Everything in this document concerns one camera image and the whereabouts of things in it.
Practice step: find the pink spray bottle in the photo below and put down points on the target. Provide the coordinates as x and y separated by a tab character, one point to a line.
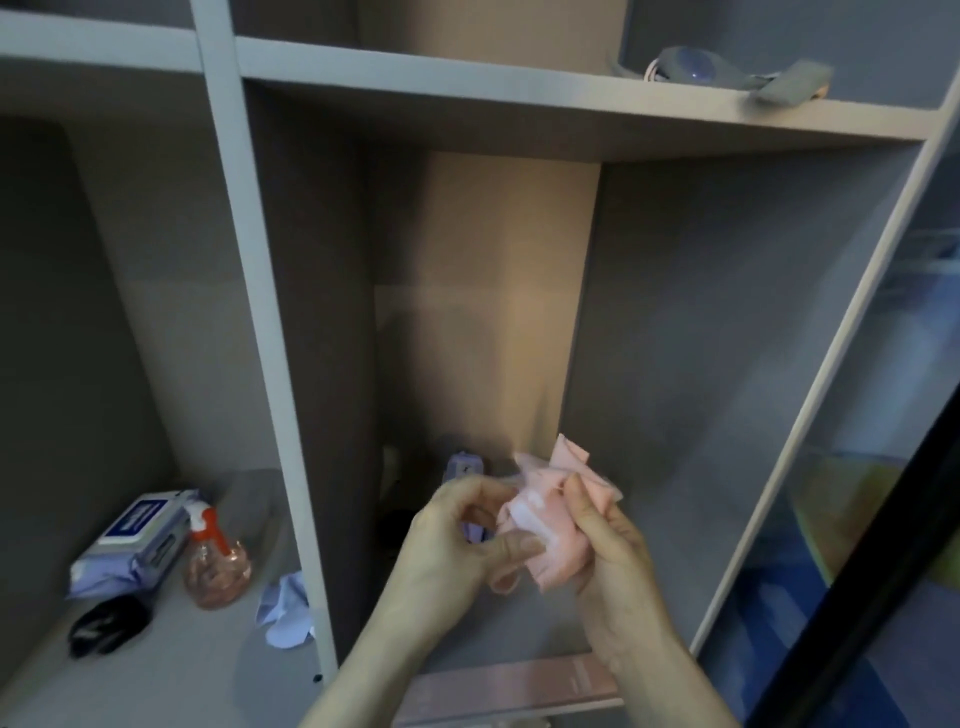
217	570

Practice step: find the person's right hand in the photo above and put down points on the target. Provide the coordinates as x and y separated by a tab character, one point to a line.
626	600

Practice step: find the grey cubby shelf unit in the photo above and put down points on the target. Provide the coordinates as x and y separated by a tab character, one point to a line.
322	262

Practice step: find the light blue cloth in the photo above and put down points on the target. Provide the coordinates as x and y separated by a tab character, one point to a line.
285	615

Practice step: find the person's left hand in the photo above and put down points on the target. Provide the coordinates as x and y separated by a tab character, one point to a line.
442	562

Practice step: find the pink resistance band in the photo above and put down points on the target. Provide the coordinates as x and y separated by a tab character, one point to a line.
555	525
510	686

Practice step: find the black metal bar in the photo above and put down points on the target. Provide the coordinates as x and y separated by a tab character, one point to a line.
877	592

